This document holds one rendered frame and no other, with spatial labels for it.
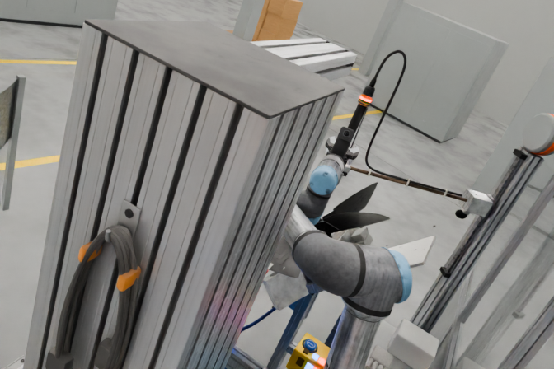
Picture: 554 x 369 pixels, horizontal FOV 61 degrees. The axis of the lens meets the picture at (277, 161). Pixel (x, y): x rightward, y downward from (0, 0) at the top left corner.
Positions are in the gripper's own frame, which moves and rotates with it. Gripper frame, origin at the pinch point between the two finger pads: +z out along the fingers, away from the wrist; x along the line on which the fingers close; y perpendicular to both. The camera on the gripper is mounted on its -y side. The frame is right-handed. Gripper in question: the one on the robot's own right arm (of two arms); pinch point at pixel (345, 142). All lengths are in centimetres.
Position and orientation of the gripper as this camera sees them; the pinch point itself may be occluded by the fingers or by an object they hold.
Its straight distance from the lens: 164.8
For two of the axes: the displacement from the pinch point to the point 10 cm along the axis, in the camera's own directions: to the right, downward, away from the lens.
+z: 3.0, -3.1, 9.0
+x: 8.9, 4.3, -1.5
